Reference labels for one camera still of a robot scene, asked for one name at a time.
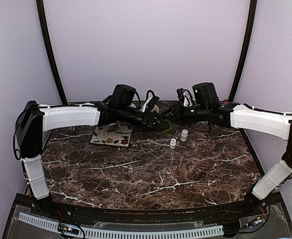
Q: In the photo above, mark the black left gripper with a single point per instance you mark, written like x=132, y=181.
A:
x=149, y=121

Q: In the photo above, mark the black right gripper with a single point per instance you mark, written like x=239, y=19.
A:
x=177, y=114

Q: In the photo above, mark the white pill bottle orange label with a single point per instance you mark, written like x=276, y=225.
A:
x=184, y=135

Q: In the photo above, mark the green weekly pill organizer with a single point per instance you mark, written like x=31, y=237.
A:
x=168, y=127

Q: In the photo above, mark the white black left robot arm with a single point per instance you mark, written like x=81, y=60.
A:
x=36, y=119

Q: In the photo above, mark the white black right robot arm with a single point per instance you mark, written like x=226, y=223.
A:
x=204, y=105

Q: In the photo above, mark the beige printed ceramic mug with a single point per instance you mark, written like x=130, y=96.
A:
x=155, y=109

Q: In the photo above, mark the small white pill bottle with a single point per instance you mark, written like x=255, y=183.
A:
x=173, y=143

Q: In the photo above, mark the floral square ceramic plate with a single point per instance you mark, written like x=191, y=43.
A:
x=117, y=135

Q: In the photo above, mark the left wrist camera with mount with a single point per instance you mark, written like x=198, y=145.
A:
x=151, y=100

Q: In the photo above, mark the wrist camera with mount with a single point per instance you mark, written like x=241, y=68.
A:
x=185, y=97
x=151, y=100

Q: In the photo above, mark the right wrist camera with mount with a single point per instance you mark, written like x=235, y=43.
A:
x=185, y=97

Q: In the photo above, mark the white slotted cable duct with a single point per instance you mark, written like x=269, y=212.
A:
x=103, y=230

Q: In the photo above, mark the black right frame post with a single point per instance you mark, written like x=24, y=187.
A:
x=244, y=49

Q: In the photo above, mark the black frame post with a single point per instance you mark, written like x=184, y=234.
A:
x=244, y=49
x=49, y=51

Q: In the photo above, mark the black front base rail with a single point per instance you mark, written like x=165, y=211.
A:
x=211, y=214

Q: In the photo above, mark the black left frame post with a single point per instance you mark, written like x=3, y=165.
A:
x=49, y=51

